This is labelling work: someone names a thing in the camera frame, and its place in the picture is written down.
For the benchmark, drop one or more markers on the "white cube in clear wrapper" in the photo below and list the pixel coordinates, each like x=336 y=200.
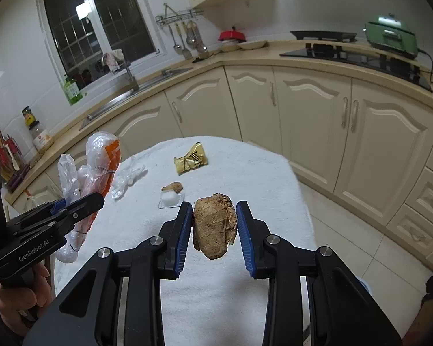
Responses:
x=171 y=199

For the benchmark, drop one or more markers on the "shallow cream dish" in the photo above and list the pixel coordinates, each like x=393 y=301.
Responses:
x=254 y=45

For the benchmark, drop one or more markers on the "metal skimmer spoon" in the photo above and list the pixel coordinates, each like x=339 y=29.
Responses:
x=191 y=38

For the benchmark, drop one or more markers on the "clear plastic bag orange print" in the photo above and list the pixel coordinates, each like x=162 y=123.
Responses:
x=101 y=151

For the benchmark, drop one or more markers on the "pink rag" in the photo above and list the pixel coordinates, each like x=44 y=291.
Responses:
x=112 y=60

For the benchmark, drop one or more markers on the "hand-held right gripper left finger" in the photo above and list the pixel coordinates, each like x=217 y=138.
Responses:
x=186 y=238

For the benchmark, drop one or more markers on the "metal spatula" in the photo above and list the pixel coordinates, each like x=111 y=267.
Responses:
x=186 y=53

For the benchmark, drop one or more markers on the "large metal ladle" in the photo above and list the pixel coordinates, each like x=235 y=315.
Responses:
x=201 y=48

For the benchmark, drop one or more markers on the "person's left hand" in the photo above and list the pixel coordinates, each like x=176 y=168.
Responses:
x=7 y=306

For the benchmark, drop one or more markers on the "red pot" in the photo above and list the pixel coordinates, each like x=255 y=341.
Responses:
x=232 y=35

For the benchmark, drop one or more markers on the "stainless steel sink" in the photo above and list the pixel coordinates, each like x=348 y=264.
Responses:
x=130 y=95

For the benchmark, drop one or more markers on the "small yellow label bottle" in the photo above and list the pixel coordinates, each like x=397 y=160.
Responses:
x=30 y=118

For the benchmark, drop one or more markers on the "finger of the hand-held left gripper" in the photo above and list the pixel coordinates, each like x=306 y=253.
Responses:
x=86 y=203
x=61 y=205

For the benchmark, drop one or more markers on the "black glass gas stove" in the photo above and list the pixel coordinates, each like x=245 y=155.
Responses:
x=364 y=63

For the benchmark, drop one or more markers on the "white framed window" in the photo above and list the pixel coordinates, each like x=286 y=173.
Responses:
x=101 y=25

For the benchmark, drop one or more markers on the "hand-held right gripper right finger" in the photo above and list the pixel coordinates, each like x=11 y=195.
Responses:
x=246 y=245

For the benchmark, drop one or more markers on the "white plastic bag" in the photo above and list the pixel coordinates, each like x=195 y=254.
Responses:
x=128 y=178

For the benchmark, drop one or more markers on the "green electric cooker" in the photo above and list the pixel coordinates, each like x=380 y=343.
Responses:
x=391 y=38

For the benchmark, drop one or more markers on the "metal faucet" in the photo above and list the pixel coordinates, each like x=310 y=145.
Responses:
x=130 y=75

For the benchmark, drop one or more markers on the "green detergent bottle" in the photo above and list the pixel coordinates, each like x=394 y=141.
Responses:
x=73 y=92

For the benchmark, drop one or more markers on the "white towel table cover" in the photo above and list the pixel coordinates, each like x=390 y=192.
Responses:
x=216 y=295

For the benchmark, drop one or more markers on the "black induction cooker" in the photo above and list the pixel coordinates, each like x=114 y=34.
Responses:
x=324 y=36

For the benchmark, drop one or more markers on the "white bowl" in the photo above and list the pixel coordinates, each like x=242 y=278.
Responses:
x=229 y=46

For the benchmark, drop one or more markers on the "gold foil wrapper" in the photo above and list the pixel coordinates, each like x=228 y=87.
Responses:
x=191 y=160

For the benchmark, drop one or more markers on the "metal wall utensil rack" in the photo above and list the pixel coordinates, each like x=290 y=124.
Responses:
x=180 y=16

